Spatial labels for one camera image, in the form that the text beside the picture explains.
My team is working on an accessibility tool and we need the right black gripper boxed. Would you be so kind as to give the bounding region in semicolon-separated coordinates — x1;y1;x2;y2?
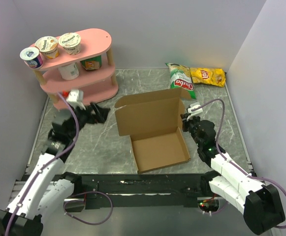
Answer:
181;113;203;148

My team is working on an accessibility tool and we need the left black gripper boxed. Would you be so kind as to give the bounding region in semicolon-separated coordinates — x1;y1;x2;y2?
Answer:
68;102;110;140

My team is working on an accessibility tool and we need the brown cardboard box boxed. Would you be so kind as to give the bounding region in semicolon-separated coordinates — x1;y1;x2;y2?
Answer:
115;88;191;174

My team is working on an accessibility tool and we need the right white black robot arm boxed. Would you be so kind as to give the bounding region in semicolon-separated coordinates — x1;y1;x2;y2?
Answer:
181;114;286;235

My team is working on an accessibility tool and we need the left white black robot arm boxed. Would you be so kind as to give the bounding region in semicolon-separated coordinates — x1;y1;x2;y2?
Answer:
0;103;110;236

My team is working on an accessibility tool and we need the pink three-tier shelf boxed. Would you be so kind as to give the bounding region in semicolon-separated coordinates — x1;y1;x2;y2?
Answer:
32;29;119;110

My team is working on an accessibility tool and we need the green Chuba chips bag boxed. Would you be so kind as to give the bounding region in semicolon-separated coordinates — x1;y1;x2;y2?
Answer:
166;63;196;99

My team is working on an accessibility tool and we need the green snack cup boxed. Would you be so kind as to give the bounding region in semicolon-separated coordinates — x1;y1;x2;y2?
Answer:
80;55;102;71

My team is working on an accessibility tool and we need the yellow Lays chips bag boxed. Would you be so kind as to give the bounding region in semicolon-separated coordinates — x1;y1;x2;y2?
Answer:
190;67;226;87

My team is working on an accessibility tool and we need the white plastic cup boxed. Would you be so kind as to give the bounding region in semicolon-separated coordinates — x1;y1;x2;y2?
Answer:
58;62;79;81

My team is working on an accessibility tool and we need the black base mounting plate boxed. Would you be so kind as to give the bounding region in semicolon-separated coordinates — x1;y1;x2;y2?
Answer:
22;172;256;213

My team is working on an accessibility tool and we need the white Chobani yogurt cup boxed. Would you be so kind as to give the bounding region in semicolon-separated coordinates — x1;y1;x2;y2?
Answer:
58;32;81;55

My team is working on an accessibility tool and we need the orange Chobani yogurt cup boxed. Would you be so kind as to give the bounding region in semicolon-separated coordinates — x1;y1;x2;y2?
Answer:
34;36;60;59

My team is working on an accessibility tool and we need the blue white yogurt cup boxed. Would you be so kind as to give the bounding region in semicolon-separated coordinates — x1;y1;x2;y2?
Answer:
20;47;43;69

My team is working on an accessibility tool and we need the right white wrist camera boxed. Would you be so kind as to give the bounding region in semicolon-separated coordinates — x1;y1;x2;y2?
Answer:
187;102;203;121

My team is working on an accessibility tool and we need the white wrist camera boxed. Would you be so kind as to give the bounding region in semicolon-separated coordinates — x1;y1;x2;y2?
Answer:
187;102;203;121
62;89;86;110

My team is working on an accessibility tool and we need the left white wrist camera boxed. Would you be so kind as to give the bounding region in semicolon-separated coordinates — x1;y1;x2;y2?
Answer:
62;89;86;110

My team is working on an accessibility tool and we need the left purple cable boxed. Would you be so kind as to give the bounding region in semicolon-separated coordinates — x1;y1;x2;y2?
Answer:
4;92;113;236

